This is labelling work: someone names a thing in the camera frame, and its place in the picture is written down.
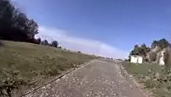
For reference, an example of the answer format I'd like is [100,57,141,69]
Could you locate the distant trees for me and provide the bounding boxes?
[38,36,64,50]

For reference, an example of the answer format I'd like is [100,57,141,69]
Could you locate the grey stony path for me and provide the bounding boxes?
[13,45,171,97]

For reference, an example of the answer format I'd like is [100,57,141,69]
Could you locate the small white building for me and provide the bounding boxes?
[129,54,145,66]

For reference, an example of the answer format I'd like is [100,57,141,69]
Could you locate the dry grass field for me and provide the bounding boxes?
[0,37,100,97]

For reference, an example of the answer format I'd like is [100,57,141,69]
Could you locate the tall tree with brown creeper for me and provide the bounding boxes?
[147,35,171,68]

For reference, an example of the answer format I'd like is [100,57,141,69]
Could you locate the wood of dark trees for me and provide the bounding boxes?
[0,0,49,50]

